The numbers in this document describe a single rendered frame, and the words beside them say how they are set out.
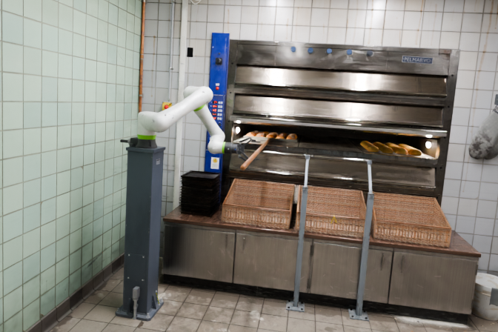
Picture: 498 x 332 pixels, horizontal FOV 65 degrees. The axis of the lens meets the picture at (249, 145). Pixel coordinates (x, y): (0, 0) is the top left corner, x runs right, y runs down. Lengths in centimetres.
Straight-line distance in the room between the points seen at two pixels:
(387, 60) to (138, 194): 230
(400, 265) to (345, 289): 45
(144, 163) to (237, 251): 106
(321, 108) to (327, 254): 124
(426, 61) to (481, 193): 121
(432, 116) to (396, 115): 30
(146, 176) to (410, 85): 228
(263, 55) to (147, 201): 165
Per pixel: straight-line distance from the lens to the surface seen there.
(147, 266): 296
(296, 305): 332
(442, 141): 372
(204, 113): 303
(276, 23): 361
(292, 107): 353
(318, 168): 358
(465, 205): 387
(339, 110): 354
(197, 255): 334
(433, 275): 338
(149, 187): 278
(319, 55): 357
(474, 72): 379
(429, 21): 373
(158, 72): 380
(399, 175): 367
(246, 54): 362
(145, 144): 278
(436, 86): 369
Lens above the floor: 157
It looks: 7 degrees down
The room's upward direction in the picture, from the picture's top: 4 degrees clockwise
